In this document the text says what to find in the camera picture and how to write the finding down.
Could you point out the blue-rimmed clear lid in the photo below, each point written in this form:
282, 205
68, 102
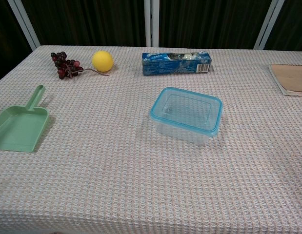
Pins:
155, 116

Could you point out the clear plastic container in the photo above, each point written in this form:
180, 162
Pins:
185, 138

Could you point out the blue rectangular package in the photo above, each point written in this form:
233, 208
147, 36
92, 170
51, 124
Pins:
170, 66

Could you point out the woven checkered tablecloth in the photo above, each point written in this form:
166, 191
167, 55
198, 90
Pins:
116, 182

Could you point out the yellow ball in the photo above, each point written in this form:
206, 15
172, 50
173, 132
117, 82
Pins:
102, 61

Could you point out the dark red grape bunch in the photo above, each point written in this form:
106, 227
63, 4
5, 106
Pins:
64, 64

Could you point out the dark curtain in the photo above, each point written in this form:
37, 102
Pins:
92, 22

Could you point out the green plastic dustpan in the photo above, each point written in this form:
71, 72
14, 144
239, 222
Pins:
17, 130

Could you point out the brown cardboard sheet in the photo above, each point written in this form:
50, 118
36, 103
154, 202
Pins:
292, 79

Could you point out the white metal frame post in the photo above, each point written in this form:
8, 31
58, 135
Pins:
267, 26
26, 26
151, 24

